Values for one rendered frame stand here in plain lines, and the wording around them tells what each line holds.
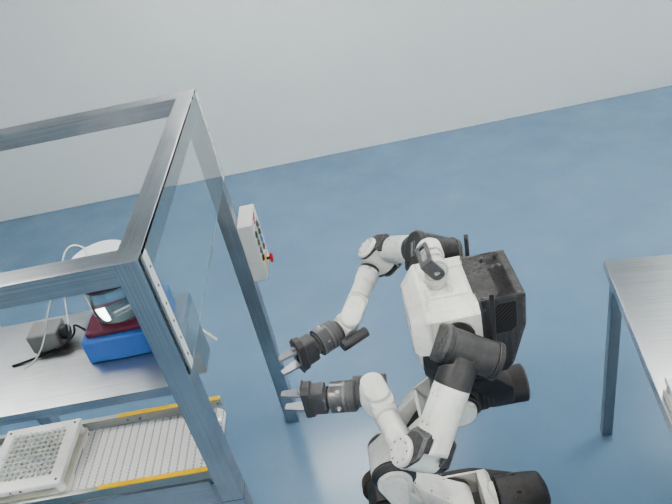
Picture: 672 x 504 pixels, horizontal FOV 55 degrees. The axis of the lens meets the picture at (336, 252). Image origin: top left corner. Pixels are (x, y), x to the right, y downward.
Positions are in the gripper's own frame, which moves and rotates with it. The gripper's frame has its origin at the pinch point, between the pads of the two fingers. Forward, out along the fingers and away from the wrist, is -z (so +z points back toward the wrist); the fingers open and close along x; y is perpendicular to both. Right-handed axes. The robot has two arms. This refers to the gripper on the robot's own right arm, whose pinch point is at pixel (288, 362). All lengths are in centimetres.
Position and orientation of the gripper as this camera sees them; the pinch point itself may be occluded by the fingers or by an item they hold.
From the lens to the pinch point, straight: 200.3
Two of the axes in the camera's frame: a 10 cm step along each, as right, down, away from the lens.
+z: 7.9, -4.6, 4.0
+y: -5.8, -3.7, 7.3
